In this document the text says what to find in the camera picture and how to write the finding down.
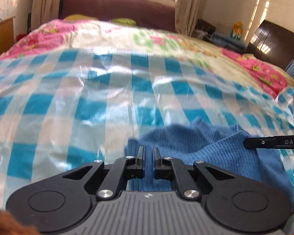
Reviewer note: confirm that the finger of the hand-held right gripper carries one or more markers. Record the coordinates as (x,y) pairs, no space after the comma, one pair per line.
(256,142)

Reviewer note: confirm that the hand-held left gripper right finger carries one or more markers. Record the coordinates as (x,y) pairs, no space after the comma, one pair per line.
(156,158)

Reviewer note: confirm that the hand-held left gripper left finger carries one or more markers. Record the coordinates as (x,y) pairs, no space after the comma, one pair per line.
(141,158)

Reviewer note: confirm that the blue yellow-striped knit sweater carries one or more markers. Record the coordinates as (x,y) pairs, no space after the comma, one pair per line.
(186,139)

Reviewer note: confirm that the blue checkered plastic sheet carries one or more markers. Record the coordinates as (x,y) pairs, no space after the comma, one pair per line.
(63,102)

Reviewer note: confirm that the dark leather headboard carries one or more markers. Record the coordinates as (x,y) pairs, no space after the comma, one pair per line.
(272,41)

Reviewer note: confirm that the folded blue cloth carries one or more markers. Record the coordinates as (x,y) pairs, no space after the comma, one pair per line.
(225,41)

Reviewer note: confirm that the flower print bag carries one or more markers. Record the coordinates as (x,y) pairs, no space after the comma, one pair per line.
(236,30)

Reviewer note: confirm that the pink floral blanket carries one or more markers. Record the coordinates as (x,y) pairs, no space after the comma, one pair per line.
(161,39)

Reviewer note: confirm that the brown fuzzy cloth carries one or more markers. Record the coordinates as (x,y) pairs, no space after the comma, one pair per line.
(5,222)

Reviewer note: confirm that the dark red headboard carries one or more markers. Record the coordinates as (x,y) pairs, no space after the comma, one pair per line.
(112,9)

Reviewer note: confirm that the wooden side cabinet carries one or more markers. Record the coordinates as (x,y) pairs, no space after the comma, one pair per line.
(2,39)

